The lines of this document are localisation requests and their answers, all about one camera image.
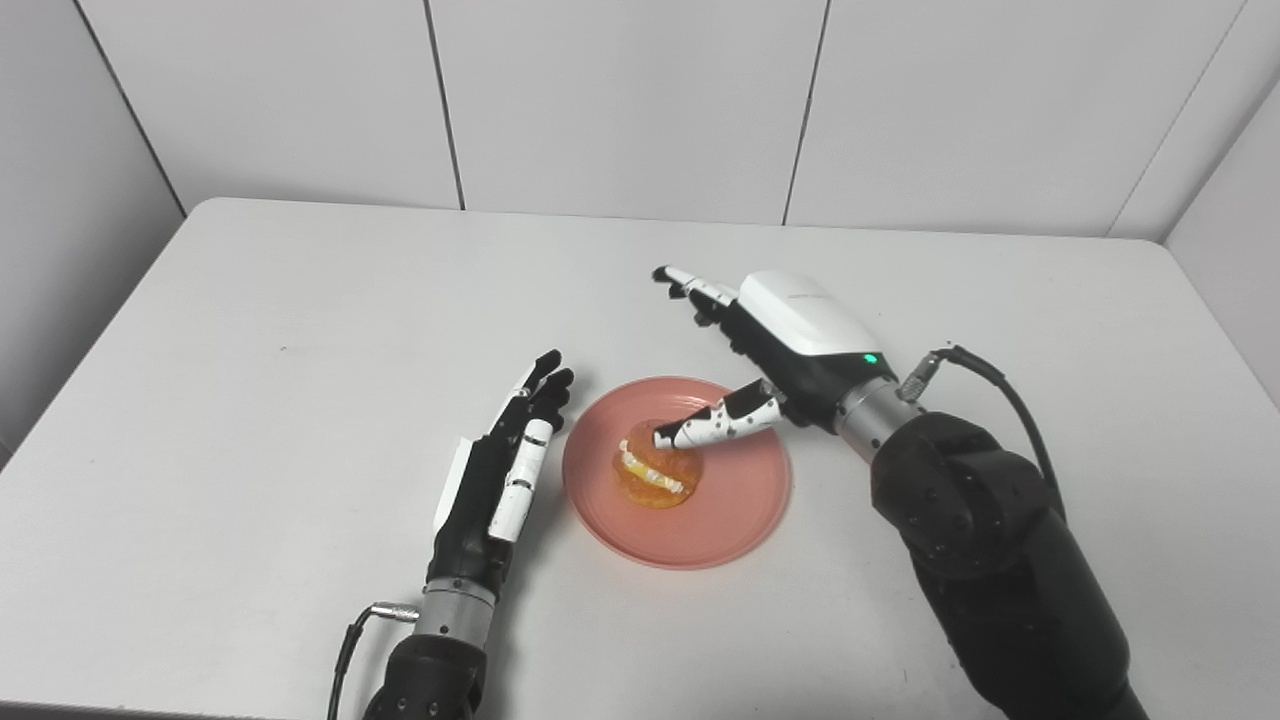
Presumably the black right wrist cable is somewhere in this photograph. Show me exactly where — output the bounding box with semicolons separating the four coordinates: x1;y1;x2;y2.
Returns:
897;345;1067;521

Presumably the pink round plate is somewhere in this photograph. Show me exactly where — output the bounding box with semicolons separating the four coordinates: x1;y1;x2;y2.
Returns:
561;376;794;571

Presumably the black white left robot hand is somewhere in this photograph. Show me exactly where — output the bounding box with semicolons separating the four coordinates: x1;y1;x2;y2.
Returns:
425;349;577;601

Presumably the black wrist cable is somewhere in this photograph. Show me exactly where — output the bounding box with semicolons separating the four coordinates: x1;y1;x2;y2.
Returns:
897;345;1067;521
327;601;421;720

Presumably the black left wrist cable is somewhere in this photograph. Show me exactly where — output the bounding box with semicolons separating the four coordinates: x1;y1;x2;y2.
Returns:
327;601;421;720

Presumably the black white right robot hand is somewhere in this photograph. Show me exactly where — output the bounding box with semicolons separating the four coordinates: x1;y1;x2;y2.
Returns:
651;264;899;451

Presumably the orange cream puff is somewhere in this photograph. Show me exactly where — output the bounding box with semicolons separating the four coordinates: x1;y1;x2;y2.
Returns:
612;419;704;510

